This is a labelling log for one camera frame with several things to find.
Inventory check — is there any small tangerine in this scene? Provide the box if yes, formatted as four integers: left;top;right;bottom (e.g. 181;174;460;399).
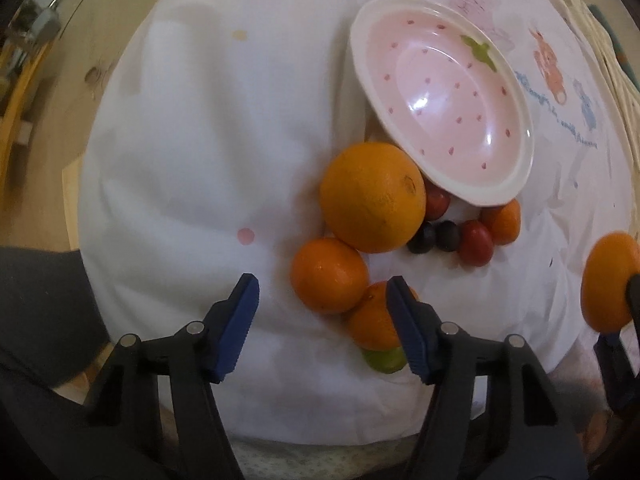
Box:
342;282;401;351
480;200;522;246

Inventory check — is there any red cherry tomato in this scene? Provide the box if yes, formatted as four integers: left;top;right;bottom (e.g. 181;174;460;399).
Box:
424;181;451;221
458;220;495;268

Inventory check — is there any dark grape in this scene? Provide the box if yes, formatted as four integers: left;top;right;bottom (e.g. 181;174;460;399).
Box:
434;220;461;252
407;220;436;255

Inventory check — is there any medium orange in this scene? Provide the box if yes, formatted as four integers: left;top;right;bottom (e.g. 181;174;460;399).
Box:
290;237;370;315

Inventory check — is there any large orange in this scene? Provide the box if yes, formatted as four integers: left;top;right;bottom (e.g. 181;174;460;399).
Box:
319;142;426;254

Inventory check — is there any green lime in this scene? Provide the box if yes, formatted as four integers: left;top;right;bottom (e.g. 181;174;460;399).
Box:
360;347;408;375

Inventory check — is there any white cartoon print bedsheet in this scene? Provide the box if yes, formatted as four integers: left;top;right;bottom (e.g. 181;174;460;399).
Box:
79;0;634;445

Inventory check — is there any pink strawberry ceramic plate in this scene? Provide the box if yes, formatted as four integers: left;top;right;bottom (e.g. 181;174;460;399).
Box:
349;0;535;207

